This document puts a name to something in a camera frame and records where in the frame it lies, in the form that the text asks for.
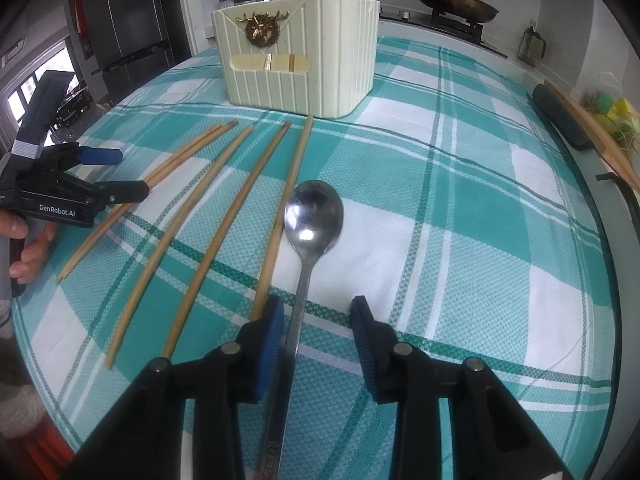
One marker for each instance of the teal white checkered tablecloth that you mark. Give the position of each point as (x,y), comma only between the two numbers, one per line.
(450,235)

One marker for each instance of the wooden cutting board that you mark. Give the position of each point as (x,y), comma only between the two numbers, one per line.
(605,145)

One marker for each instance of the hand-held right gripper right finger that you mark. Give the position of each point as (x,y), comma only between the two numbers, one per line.
(367,350)

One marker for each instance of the person's left hand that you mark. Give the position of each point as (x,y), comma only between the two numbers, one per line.
(35,255)

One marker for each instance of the cream ribbed utensil holder box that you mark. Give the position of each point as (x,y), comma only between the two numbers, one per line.
(300,65)

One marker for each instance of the red hanging decoration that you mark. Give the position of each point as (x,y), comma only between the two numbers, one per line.
(82,12)

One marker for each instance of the orange red cloth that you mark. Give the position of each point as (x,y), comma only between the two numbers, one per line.
(50,440)

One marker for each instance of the black gas stove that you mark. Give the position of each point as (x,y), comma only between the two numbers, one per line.
(450,27)

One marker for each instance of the silver metal spoon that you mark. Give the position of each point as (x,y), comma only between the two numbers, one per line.
(312,220)

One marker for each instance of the dark grey refrigerator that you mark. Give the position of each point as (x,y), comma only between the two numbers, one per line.
(125,15)

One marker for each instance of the yellow green bag of produce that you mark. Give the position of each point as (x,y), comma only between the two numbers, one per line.
(617,112)

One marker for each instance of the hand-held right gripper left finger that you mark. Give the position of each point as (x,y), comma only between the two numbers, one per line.
(269,350)

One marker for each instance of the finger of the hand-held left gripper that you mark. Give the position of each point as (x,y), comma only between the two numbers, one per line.
(120,192)
(102,156)

